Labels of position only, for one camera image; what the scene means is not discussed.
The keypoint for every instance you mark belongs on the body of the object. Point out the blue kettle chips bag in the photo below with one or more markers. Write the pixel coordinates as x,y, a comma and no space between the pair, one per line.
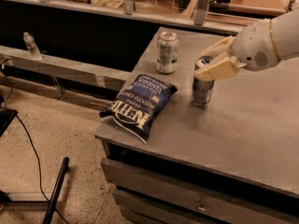
136,107

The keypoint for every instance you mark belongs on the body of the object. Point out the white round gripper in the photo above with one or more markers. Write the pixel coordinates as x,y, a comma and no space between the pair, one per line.
253,47

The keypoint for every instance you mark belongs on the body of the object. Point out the grey drawer cabinet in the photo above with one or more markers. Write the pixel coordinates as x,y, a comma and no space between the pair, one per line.
152,190

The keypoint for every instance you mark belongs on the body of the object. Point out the clear plastic water bottle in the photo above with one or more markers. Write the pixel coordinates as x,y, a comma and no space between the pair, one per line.
31,46

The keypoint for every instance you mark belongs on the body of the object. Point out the black device at left edge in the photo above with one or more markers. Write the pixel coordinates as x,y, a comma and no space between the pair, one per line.
6,116

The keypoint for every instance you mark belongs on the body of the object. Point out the black pole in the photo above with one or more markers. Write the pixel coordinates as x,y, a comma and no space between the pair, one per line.
56,191

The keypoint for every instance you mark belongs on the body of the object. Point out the blue silver redbull can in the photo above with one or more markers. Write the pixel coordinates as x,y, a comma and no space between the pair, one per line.
201,90

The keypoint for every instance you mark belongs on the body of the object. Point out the white soda can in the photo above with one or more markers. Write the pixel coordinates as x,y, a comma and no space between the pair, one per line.
167,52

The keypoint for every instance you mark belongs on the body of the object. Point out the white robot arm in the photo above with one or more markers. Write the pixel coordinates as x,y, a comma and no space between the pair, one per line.
285,33

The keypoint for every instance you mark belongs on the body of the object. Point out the grey metal shelf rail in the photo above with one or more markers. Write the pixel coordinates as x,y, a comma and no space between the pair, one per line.
90,74

